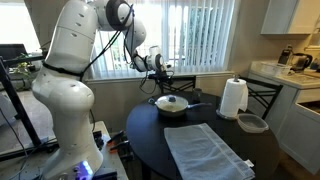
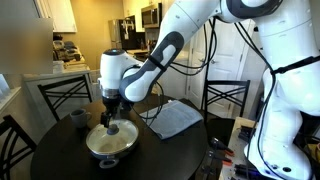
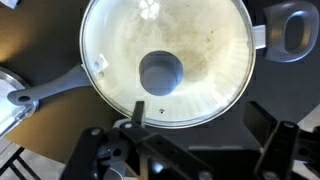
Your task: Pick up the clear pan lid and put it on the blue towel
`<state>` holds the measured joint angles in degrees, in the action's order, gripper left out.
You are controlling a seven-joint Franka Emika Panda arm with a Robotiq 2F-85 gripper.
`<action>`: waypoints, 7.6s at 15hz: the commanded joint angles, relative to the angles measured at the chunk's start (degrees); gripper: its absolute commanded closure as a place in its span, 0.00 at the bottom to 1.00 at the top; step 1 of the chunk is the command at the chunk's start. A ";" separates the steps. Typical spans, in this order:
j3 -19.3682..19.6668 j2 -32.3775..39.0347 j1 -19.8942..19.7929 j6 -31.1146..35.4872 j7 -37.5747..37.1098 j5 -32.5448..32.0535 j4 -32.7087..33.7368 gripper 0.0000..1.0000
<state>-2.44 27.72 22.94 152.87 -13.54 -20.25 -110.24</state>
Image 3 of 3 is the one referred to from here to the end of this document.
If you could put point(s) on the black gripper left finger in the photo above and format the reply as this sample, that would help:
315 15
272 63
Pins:
138 113

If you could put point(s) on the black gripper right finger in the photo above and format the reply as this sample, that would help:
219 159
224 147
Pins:
261 121

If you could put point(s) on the clear glass pan lid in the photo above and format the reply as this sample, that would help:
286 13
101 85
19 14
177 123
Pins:
116 50

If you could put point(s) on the black wooden chair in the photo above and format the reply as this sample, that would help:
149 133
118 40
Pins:
20 152

